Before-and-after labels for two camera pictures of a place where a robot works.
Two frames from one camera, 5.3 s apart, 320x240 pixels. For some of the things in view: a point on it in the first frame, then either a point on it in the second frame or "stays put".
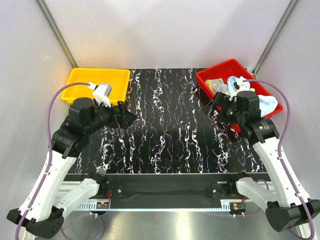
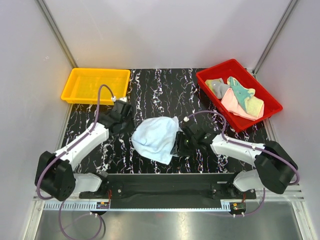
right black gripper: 222,100 -> 178,147
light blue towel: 267,104 -> 154,137
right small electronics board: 240,206 stays put
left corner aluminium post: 57,34 stays put
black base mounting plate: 171,186 stays put
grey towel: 217,85 stays put
